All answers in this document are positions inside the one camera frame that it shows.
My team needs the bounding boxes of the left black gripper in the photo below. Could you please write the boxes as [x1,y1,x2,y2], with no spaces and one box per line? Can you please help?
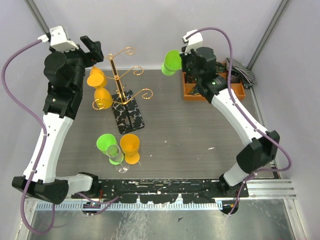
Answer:
[51,35,105,93]

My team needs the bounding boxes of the green goblet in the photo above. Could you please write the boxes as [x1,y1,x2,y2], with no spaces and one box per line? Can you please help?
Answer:
[161,50,182,76]
[96,133,118,165]

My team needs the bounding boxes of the orange goblet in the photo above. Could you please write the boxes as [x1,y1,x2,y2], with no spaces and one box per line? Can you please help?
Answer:
[87,66,107,88]
[120,133,140,165]
[92,87,113,110]

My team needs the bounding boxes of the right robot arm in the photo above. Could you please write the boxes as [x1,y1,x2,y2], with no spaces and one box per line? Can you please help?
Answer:
[180,46,280,197]

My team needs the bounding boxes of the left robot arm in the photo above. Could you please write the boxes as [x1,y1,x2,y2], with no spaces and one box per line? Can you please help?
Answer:
[12,35,104,205]

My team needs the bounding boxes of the clear wine glass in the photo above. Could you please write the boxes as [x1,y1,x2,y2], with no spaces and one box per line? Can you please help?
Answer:
[106,144,129,173]

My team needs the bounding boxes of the orange compartment tray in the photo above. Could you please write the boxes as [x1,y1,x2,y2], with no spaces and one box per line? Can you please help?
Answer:
[182,72,246,101]

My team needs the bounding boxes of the striped cloth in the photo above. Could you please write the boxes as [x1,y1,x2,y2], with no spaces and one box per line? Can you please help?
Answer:
[225,57,257,89]

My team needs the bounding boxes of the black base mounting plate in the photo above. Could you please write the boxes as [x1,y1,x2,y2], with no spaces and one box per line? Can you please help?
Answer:
[84,178,241,204]

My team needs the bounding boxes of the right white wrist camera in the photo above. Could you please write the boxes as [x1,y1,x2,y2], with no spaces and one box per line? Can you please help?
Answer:
[182,29,203,55]

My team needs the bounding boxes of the grey cable duct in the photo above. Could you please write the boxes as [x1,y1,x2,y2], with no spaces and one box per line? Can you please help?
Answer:
[36,201,223,211]

